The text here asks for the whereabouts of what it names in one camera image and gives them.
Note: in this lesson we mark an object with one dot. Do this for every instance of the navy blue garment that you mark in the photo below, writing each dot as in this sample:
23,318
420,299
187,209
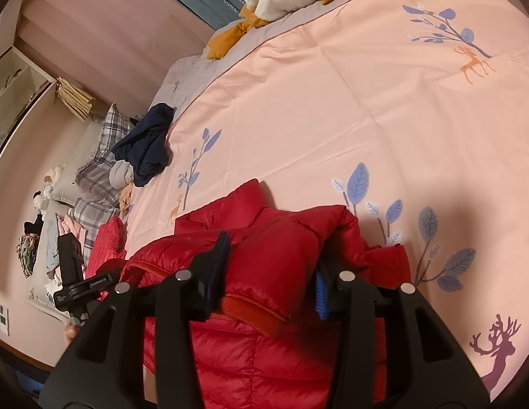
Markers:
147,145

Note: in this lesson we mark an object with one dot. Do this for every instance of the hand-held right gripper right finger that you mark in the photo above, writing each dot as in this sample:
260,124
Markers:
322,298

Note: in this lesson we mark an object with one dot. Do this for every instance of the light pink cloth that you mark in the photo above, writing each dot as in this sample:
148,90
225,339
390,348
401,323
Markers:
74,230

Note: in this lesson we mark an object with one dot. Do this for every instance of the person's left hand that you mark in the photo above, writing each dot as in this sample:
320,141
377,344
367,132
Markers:
72,334

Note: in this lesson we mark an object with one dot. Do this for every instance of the pink printed duvet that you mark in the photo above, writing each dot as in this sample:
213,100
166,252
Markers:
332,115

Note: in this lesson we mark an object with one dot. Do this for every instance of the small orange cloth left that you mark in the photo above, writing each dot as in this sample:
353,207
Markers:
126,198

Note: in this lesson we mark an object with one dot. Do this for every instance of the cream plush toy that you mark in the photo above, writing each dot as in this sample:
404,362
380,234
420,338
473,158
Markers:
53,179

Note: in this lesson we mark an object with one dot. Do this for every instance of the stack of paper bags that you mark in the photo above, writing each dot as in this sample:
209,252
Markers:
76,98

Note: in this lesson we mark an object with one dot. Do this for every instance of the grey bed sheet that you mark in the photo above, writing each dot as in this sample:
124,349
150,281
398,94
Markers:
192,76

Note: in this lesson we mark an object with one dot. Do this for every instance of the plaid pillow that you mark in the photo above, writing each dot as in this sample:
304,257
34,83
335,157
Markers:
102,162
91,213

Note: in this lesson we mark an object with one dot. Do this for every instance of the grey cloth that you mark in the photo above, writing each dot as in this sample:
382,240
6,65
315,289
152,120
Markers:
119,174

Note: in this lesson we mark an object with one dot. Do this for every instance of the cream glass-door wardrobe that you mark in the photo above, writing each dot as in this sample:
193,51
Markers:
17,89

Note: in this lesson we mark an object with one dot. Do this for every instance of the white wall switch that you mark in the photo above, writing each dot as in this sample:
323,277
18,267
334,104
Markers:
4,319

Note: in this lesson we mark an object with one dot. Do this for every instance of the multicoloured cloth bundle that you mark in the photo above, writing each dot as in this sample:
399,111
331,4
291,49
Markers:
27,255

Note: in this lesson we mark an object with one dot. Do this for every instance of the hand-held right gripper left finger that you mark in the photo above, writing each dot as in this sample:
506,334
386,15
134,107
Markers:
213,281

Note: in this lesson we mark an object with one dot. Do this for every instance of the red down jacket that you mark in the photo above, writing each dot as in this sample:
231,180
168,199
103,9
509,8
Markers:
268,255

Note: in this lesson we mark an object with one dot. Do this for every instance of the black cloth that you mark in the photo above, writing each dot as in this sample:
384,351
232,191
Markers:
34,223

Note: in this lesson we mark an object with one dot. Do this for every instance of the red quilted garment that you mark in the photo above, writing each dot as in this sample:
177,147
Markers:
105,243

